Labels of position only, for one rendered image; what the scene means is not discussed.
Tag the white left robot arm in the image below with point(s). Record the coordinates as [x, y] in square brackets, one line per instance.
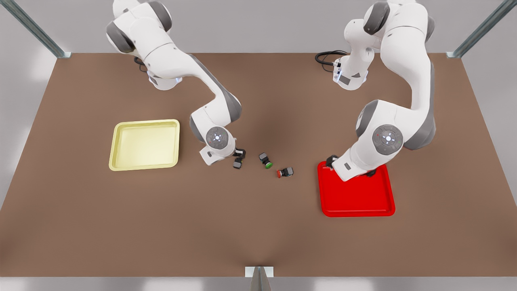
[408, 72]

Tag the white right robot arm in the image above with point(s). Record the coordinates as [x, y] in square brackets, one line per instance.
[177, 68]

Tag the red square tray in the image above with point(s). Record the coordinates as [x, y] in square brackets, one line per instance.
[357, 194]

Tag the pale yellow square tray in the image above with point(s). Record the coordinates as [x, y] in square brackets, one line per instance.
[145, 144]

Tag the black switch, hidden button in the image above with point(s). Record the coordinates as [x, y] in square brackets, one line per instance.
[237, 163]

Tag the green button switch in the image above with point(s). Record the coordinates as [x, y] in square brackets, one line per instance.
[265, 160]

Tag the red button switch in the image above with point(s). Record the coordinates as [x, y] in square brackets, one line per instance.
[285, 172]

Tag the silver frame post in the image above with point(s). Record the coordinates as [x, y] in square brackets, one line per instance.
[34, 28]
[480, 30]
[259, 279]

